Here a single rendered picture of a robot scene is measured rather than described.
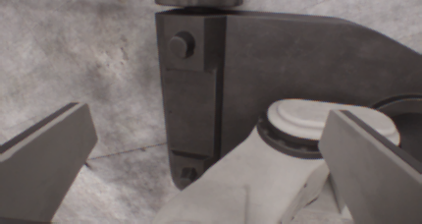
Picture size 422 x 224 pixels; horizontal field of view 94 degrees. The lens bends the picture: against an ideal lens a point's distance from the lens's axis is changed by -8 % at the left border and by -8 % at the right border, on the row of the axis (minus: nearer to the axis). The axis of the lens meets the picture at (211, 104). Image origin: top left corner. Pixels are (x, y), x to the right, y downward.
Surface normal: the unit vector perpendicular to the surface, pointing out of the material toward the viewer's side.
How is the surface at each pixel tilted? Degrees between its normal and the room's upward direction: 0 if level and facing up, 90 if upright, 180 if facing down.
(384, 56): 0
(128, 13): 0
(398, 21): 0
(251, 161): 90
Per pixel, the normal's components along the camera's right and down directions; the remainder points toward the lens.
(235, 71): -0.22, 0.47
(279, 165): 0.02, -0.88
